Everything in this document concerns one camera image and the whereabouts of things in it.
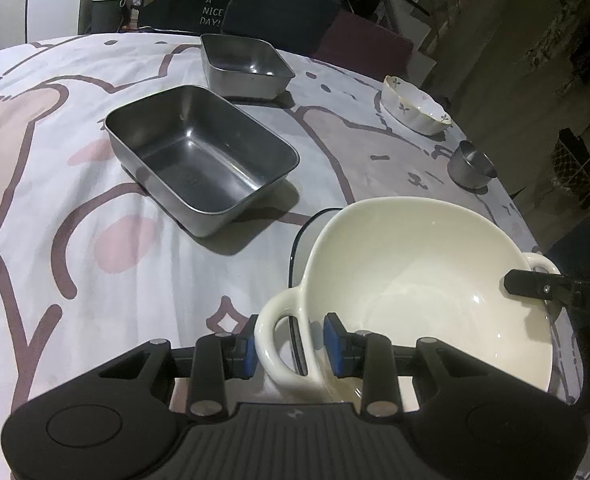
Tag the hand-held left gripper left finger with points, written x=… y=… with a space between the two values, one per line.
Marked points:
x=247 y=355

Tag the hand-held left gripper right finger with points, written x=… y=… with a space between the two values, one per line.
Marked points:
x=332 y=345

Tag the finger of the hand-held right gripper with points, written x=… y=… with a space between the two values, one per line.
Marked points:
x=535 y=285

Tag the small round stainless steel bowl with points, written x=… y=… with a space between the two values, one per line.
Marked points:
x=470 y=165

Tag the rectangular stainless steel container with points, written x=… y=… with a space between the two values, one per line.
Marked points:
x=200 y=160
x=245 y=65

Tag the white floral ceramic bowl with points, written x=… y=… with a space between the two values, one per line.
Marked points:
x=415 y=107

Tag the dark blue seat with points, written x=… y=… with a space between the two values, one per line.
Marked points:
x=585 y=245

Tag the black mesh basket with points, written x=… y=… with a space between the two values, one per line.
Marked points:
x=575 y=170

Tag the bear print tablecloth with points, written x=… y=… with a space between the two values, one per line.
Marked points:
x=50 y=210

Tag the purple cushioned chair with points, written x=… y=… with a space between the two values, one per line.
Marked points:
x=365 y=45

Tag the dark blue chair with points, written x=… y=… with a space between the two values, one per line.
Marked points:
x=280 y=10

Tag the black printed hanging cloth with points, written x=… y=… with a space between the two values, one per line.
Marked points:
x=190 y=5

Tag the grey trash bin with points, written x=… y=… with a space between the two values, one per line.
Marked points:
x=106 y=15

